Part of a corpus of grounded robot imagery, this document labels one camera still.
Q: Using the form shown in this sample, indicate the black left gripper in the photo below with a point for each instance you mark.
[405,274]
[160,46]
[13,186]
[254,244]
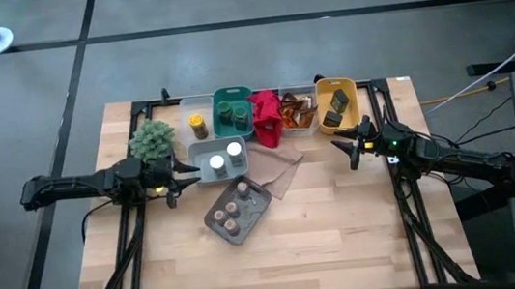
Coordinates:
[159,175]

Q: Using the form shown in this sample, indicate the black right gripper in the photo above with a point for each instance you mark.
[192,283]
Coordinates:
[381,142]

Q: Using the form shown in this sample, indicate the dark square tin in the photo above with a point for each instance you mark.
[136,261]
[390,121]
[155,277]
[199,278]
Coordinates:
[332,119]

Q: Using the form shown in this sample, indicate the white-lid spice jar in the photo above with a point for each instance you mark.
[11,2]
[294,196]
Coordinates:
[217,163]
[234,151]

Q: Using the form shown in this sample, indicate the yellow-lid spice jar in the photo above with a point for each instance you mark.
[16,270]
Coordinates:
[198,124]

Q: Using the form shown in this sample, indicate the silver brown foil packet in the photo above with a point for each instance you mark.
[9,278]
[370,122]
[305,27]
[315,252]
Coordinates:
[309,104]

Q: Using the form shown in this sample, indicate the green-lid spice jar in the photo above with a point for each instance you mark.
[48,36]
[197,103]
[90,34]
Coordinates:
[226,113]
[241,117]

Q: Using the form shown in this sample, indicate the dark grey plastic bin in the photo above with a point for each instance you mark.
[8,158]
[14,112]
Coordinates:
[255,208]

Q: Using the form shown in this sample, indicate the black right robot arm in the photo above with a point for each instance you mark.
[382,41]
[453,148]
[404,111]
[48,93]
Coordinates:
[464,162]

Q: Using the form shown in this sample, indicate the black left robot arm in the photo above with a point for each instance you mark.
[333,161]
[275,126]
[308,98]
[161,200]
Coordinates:
[77,182]

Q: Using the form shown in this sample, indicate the light grey plastic bin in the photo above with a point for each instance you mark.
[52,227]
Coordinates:
[200,175]

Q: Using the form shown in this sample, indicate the orange plastic bin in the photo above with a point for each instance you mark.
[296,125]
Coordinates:
[354,119]

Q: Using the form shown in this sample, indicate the white mounting plate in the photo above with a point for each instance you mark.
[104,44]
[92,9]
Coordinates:
[392,159]

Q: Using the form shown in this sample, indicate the green artificial plant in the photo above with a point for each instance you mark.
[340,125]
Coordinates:
[152,139]

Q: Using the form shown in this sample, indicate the clear plastic bin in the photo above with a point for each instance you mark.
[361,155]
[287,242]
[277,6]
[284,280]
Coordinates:
[197,104]
[302,132]

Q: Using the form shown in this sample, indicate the teal plastic bin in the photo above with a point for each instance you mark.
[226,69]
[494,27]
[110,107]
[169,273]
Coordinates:
[228,134]

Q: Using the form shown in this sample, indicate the red cloth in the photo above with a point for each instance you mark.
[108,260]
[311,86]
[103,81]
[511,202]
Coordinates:
[268,119]

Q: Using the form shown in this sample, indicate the black frame clamp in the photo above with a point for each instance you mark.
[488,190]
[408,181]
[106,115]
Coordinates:
[318,79]
[164,96]

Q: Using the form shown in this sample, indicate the black metal table frame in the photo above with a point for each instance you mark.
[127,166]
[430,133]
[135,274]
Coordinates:
[138,107]

